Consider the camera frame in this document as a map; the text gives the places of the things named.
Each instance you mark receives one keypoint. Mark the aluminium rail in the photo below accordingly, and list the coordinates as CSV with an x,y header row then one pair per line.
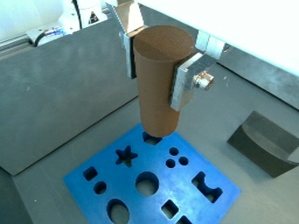
x,y
15,45

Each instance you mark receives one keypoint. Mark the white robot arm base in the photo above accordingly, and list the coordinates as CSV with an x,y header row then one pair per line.
x,y
80,14

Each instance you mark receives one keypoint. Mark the brown round cylinder peg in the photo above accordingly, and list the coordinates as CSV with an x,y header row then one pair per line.
x,y
161,47

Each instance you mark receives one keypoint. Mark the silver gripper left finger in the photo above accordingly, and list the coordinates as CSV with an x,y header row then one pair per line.
x,y
127,14

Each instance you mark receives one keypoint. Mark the blue shape sorting board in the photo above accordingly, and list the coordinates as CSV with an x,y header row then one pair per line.
x,y
148,180

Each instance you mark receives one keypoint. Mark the dark grey metal block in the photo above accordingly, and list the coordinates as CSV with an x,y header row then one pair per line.
x,y
266,144

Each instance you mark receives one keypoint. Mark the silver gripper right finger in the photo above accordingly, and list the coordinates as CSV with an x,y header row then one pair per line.
x,y
191,73

